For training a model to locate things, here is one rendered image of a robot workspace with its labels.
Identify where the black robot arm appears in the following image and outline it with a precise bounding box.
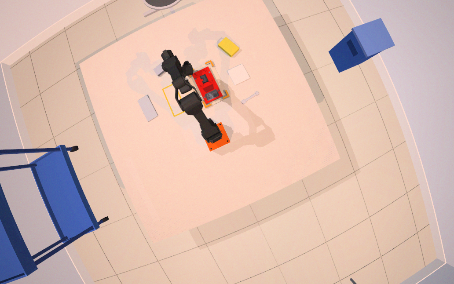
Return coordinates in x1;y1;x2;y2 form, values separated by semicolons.
161;50;222;144

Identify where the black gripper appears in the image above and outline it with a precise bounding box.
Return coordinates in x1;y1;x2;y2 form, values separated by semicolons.
179;70;192;94

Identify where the yellow rectangular block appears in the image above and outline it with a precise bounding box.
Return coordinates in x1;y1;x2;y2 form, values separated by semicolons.
218;37;239;57

